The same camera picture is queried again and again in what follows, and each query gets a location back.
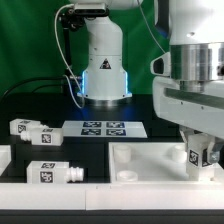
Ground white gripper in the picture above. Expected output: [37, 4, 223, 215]
[153, 76, 224, 165]

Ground white square tabletop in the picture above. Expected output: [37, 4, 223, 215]
[108, 141, 224, 185]

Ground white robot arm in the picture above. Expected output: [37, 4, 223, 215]
[126, 0, 224, 164]

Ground white front fence bar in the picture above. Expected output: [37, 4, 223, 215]
[0, 183, 224, 210]

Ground white fence bar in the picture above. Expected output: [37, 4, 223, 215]
[0, 145, 11, 176]
[0, 183, 224, 210]

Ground white fiducial marker sheet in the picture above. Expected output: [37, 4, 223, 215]
[62, 121, 147, 138]

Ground white left fence bar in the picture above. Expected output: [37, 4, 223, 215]
[0, 145, 11, 176]

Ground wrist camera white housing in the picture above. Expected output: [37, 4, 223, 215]
[150, 52, 171, 77]

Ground thin grey cable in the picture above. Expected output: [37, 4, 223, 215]
[136, 0, 168, 54]

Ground black camera on stand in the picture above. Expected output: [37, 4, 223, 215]
[59, 8, 85, 76]

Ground black cable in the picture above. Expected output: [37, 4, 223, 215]
[0, 76, 68, 101]

